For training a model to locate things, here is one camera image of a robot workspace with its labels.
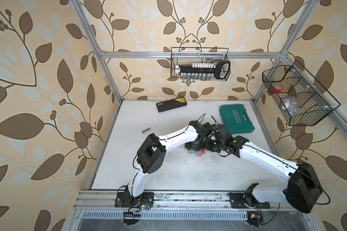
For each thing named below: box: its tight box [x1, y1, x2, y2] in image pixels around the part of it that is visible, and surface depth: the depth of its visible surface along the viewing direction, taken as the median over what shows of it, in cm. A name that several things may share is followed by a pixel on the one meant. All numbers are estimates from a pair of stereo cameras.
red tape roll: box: [271, 84, 283, 93], surface depth 84 cm
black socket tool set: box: [174, 60, 231, 80], surface depth 86 cm
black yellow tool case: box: [156, 96, 187, 113], surface depth 118 cm
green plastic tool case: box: [219, 103, 255, 135], surface depth 106 cm
